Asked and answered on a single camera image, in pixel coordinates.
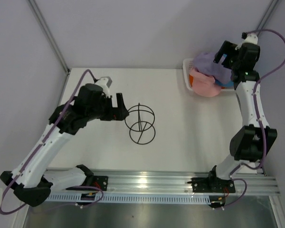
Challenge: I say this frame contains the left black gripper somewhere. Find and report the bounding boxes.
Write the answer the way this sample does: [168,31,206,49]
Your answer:
[86,93,128,122]

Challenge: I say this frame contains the purple bucket hat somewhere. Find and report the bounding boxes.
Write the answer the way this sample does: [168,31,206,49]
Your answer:
[192,52,231,83]

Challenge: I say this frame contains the blue bucket hat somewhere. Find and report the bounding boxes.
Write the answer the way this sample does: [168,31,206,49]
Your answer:
[215,79,234,89]

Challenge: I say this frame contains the pink bucket hat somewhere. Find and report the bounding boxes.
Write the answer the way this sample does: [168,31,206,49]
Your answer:
[189,69,221,97]

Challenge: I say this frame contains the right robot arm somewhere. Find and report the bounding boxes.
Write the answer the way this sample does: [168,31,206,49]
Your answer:
[206,41,277,193]

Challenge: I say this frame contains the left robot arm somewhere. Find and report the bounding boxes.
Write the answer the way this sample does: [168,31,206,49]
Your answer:
[0,84,129,207]

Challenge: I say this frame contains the white plastic basket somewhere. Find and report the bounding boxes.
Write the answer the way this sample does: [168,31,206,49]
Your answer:
[182,58,235,95]

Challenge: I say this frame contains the orange bucket hat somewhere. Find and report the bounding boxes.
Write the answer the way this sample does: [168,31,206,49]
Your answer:
[189,75,194,86]

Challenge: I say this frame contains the black wire hat stand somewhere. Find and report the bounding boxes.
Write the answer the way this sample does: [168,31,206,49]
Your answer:
[124,103,156,145]

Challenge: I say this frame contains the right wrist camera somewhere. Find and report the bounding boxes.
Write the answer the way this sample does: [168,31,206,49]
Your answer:
[235,32,258,50]

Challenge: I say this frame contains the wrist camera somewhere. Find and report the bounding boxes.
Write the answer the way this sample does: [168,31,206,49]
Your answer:
[95,76,113,97]
[235,32,258,50]

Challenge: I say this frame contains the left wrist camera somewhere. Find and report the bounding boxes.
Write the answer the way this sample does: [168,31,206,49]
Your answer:
[95,76,113,97]

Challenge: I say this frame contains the right aluminium corner post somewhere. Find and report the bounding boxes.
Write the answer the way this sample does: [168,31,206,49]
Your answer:
[256,0,281,30]

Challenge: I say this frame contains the aluminium corner post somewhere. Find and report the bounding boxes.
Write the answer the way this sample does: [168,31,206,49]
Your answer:
[256,0,281,30]
[26,0,70,75]

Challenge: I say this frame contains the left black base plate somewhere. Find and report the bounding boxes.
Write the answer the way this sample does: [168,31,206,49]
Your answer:
[83,175,109,191]

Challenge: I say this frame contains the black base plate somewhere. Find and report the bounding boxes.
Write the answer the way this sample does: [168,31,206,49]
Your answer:
[187,177,236,193]
[83,175,109,191]

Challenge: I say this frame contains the white slotted cable duct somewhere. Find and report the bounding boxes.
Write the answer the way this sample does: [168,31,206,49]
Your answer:
[46,192,210,205]

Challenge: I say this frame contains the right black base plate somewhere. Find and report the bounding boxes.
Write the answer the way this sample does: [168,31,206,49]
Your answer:
[187,177,236,193]

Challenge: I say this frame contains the left aluminium corner post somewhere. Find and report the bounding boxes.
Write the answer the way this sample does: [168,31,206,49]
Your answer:
[26,0,70,75]

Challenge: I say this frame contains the aluminium mounting rail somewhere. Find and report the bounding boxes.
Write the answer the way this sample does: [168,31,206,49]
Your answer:
[93,170,280,196]

